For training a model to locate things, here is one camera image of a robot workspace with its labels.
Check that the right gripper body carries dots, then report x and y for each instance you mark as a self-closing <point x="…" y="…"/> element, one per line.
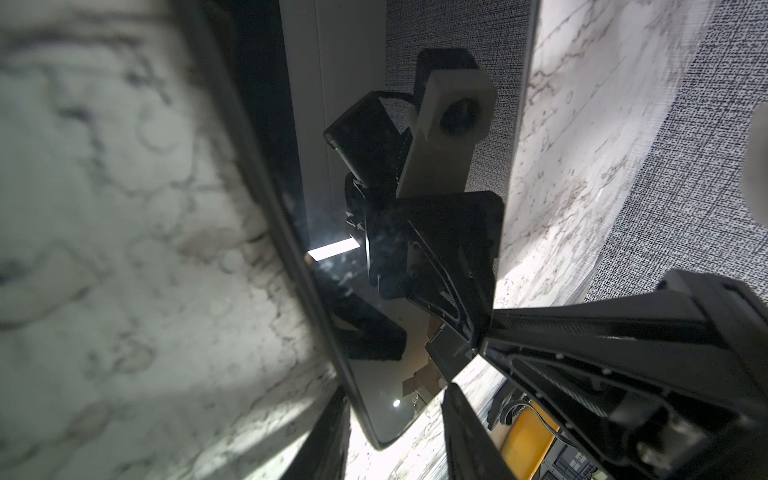
<point x="695" y="431"/>

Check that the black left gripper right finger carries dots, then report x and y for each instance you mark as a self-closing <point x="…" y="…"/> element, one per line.
<point x="470" y="451"/>

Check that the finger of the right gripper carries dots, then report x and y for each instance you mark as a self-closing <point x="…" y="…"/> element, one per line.
<point x="687" y="311"/>
<point x="583" y="390"/>

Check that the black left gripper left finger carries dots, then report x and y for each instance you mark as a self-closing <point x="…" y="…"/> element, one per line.
<point x="323" y="456"/>

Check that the black phone with camera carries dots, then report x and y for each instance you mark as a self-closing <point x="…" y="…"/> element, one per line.
<point x="264" y="210"/>

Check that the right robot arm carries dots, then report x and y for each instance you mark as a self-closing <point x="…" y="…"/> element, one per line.
<point x="538" y="447"/>

